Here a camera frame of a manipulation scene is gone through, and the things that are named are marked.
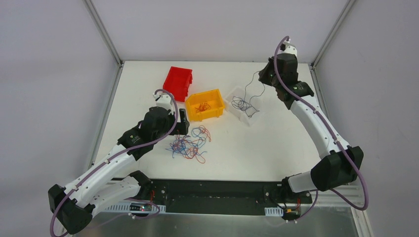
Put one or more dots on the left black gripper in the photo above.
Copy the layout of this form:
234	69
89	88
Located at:
183	124

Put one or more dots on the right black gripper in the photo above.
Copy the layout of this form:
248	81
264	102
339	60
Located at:
266	75

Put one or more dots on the red orange cable clump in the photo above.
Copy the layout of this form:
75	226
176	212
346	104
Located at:
202	107

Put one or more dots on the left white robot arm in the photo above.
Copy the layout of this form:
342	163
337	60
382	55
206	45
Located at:
75	204

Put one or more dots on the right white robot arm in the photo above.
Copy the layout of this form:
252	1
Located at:
339	160

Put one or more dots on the red plastic bin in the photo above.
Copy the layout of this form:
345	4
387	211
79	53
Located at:
177	82

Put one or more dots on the yellow plastic bin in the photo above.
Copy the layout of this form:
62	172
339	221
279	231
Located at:
213	97

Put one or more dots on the white plastic bin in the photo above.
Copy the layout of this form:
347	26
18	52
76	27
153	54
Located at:
243	105

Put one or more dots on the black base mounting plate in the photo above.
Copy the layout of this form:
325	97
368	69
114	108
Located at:
220	197

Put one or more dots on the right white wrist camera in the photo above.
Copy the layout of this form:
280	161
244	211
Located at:
287	47

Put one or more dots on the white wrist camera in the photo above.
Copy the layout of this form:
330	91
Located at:
287	47
164	100

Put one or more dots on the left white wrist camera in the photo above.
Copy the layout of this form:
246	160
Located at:
164	100

